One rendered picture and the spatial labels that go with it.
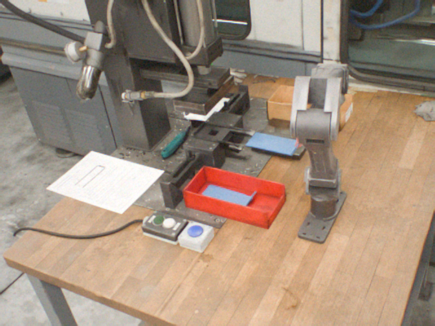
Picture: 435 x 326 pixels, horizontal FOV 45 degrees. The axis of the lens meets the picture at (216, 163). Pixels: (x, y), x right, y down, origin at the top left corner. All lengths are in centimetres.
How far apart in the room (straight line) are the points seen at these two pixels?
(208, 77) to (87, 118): 168
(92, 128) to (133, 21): 166
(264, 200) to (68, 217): 55
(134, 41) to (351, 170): 71
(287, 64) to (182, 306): 117
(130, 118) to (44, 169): 185
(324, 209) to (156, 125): 65
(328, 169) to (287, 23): 93
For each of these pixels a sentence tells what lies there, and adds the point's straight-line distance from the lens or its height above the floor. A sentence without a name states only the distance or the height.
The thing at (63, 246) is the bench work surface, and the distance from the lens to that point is 144.
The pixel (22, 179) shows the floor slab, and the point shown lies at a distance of 344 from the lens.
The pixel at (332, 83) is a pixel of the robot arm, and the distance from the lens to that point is 106.
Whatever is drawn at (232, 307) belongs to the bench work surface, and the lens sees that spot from 119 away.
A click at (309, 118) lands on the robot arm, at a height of 127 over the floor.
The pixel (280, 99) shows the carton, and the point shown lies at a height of 92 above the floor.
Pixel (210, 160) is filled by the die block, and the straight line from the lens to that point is 152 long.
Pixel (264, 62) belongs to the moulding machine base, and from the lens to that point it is 213.
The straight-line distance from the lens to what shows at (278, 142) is 148.
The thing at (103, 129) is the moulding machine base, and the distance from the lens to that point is 300.
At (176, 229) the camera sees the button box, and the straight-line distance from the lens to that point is 134.
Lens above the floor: 183
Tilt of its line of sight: 36 degrees down
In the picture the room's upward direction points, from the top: 9 degrees counter-clockwise
